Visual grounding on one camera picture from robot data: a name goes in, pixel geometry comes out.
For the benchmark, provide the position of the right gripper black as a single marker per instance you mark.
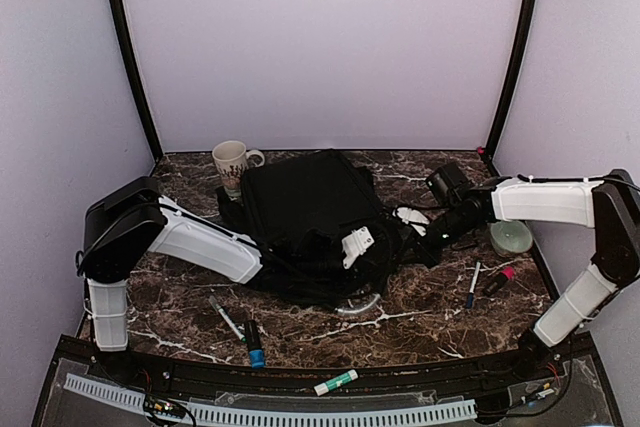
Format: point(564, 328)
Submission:
point(427, 254)

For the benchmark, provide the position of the cream printed mug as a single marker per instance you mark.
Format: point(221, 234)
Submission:
point(231, 159)

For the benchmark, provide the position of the clear white pen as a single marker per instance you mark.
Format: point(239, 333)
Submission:
point(238, 332)

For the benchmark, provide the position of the small circuit board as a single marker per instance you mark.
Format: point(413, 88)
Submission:
point(164, 409)

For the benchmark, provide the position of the green white glue stick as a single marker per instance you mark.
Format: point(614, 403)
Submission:
point(336, 382)

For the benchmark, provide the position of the pink black highlighter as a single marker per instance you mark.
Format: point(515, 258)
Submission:
point(498, 281)

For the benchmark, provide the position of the right black frame post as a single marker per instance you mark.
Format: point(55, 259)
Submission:
point(512, 73)

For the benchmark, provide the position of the left black frame post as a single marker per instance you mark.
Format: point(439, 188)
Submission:
point(128, 56)

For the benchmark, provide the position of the blue capped white pen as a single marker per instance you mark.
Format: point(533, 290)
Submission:
point(471, 292)

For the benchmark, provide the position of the grey slotted cable duct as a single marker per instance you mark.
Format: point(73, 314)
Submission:
point(202, 414)

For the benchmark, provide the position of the black marker blue cap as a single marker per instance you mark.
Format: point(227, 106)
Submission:
point(254, 345)

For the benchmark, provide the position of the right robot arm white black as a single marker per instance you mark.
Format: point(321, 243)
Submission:
point(609, 205)

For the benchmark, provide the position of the black frame post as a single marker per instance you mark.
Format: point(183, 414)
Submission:
point(128, 56)
point(512, 73)

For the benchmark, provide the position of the black student bag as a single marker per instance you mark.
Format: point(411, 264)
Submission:
point(298, 210)

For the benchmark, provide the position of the pale green bowl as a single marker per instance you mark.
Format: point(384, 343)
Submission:
point(510, 237)

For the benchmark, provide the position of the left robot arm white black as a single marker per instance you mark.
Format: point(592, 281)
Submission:
point(138, 219)

